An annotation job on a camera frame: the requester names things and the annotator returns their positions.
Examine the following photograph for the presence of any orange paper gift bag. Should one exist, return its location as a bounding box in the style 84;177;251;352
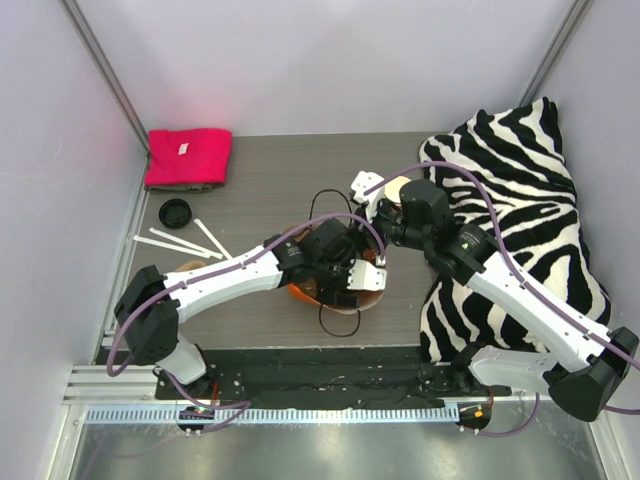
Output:
282;188;389;340

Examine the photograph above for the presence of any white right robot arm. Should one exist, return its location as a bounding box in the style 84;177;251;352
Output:
365;179;639;422

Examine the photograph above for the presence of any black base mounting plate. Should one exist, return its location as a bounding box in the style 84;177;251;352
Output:
187;346;512;410

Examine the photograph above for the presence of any folded pink shirt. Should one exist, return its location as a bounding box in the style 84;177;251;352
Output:
144;128;233;191

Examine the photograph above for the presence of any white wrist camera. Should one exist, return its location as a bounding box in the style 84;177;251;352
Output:
346;259;387;292
350;171;385;222

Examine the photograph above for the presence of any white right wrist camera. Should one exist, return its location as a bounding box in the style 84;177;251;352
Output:
350;171;385;222

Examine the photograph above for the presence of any aluminium front rail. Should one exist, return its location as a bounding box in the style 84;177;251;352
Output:
62;360;612;426

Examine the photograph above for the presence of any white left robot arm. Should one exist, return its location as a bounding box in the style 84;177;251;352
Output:
106;216;384;399

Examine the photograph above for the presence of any brown cardboard cup carrier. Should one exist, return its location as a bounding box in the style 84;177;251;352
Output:
175;260;208;273

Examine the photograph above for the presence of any white straw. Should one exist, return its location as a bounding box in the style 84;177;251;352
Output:
133;235;209;258
149;227;226;260
194;218;233;260

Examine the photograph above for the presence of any zebra print blanket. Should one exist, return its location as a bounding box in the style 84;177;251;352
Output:
419;97;612;362

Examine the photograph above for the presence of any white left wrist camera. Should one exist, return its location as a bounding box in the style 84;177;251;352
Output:
346;259;387;292

